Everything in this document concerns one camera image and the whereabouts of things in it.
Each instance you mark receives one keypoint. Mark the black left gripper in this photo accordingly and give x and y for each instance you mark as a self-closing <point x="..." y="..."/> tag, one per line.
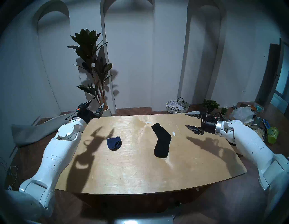
<point x="87" y="115"/>

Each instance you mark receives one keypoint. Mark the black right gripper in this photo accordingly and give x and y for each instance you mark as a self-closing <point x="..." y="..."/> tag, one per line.
<point x="208" y="127"/>

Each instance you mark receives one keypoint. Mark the black sock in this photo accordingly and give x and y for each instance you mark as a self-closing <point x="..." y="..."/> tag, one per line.
<point x="162" y="140"/>

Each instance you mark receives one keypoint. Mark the blue sock with beige stripes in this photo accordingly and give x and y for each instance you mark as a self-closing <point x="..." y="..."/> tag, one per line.
<point x="114" y="143"/>

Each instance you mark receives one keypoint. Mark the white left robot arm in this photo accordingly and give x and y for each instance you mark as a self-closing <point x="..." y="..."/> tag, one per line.
<point x="58" y="153"/>

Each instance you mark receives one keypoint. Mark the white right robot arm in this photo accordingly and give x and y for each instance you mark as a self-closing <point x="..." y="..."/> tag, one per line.
<point x="248" y="140"/>

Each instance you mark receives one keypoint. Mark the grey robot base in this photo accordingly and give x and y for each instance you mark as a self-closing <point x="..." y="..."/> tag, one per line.
<point x="144" y="218"/>

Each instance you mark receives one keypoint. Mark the small potted green plant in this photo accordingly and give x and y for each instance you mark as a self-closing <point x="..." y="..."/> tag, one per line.
<point x="211" y="105"/>

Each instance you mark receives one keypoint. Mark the magazine in woven basket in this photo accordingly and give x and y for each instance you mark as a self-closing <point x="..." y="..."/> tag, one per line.
<point x="175" y="105"/>

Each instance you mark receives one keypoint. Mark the tiny potted green plant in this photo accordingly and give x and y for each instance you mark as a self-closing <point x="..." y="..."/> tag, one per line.
<point x="223" y="110"/>

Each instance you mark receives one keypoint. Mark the white plastic bag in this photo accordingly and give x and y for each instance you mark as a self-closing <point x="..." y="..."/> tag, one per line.
<point x="242" y="114"/>

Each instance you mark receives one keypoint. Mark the tall potted leafy plant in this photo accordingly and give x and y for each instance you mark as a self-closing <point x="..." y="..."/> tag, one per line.
<point x="88" y="49"/>

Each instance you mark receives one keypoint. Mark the grey rolled mat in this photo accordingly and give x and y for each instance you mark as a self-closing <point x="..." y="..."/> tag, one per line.
<point x="33" y="133"/>

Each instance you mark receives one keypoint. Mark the teal box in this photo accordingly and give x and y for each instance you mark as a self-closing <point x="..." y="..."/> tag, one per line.
<point x="259" y="107"/>

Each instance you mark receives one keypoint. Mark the wooden board with clutter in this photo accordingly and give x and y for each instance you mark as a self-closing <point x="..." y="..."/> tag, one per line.
<point x="262" y="133"/>

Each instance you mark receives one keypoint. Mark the green mesh waste basket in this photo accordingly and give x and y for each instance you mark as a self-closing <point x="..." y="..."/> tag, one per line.
<point x="272" y="135"/>

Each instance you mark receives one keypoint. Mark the dark wooden door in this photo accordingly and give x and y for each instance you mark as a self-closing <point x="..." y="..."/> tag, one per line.
<point x="268" y="74"/>

